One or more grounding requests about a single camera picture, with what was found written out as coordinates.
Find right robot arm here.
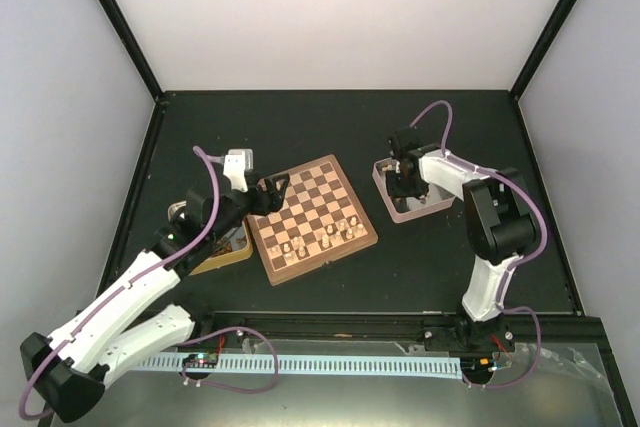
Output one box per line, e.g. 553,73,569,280
384,127,546,350

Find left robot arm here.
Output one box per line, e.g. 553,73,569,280
18,172,289,422

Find wooden chess board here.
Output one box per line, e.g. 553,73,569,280
248,155,378,286

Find dark chess pieces pile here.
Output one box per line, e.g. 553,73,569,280
212,234,246,256

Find left circuit board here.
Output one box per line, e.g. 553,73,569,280
183,353,219,369

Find circuit board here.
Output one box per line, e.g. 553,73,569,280
183,353,219,369
460,353,513,375

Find right circuit board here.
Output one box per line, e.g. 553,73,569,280
460,353,513,375

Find silver pink tin tray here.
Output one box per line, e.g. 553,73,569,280
372,158,455,224

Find gold tin tray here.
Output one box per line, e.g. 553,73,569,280
156,197,253,276

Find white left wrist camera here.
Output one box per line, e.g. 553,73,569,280
223,149,254,193

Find white slotted cable duct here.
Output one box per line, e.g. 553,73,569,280
134,352,462,380

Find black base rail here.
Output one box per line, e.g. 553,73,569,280
199,314,516,348

